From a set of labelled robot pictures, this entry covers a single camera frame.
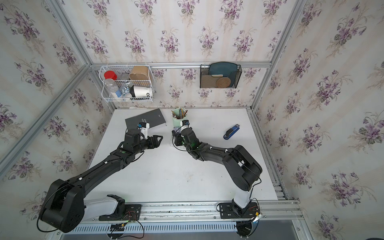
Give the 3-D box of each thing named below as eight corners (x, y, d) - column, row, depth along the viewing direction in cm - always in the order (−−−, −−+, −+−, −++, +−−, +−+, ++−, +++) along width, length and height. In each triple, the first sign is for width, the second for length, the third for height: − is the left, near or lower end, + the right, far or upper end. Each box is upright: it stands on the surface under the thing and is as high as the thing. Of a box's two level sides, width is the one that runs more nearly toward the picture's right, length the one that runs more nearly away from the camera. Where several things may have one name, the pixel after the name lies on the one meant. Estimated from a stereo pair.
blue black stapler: (222, 137, 104) (223, 133, 101) (234, 125, 111) (235, 122, 108) (227, 141, 102) (228, 138, 99) (239, 129, 109) (241, 125, 106)
